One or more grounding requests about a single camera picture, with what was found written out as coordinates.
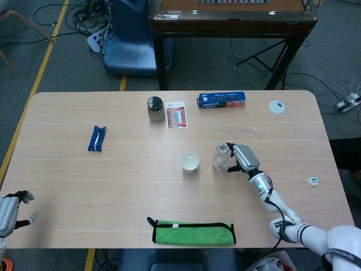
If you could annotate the black object beside table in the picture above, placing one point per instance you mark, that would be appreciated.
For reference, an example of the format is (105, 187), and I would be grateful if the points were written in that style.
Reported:
(347, 153)

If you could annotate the blue machine base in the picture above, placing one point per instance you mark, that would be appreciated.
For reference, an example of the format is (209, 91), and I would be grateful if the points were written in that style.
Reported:
(129, 50)

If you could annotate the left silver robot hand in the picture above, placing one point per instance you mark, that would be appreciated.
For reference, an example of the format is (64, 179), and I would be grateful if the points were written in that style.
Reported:
(7, 213)

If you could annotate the dark wooden mahjong table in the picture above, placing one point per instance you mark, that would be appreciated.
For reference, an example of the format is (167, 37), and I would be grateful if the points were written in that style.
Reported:
(231, 25)

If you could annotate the white paper cup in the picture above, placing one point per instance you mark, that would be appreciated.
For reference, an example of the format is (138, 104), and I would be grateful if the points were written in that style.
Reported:
(190, 163)

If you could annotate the blue snack packet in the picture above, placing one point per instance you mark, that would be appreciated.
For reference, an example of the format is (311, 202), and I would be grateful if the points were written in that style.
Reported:
(97, 139)

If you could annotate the transparent plastic bottle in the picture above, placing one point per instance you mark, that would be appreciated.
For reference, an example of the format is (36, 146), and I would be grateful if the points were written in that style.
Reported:
(220, 158)

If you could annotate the white power strip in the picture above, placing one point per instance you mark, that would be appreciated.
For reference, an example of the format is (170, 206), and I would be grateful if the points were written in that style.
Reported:
(348, 102)

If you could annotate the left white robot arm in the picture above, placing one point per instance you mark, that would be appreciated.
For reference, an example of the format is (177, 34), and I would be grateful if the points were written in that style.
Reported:
(2, 245)

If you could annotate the glass jar with black lid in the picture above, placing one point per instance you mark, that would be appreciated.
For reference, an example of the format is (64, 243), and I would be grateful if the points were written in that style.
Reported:
(155, 110)

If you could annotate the red and blue postcard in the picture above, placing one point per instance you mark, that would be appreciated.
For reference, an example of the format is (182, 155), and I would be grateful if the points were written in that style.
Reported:
(177, 117)

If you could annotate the black stand legs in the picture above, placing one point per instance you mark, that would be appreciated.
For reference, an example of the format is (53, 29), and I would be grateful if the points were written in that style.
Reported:
(265, 62)

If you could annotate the green cloth with black trim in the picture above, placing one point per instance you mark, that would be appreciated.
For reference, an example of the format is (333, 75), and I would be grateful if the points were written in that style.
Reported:
(194, 234)

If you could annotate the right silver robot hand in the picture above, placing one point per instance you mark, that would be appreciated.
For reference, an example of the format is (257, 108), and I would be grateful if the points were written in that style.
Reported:
(246, 158)

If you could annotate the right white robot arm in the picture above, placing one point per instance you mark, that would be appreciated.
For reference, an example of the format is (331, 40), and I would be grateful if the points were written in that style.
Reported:
(310, 234)

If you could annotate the orange object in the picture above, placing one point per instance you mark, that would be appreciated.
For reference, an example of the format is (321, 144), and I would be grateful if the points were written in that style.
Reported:
(5, 264)

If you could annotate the small white and green cap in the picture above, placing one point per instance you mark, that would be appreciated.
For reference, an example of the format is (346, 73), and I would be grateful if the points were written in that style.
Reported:
(313, 181)

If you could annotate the blue cookie box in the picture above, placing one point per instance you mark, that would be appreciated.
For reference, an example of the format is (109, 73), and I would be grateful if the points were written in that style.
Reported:
(221, 100)

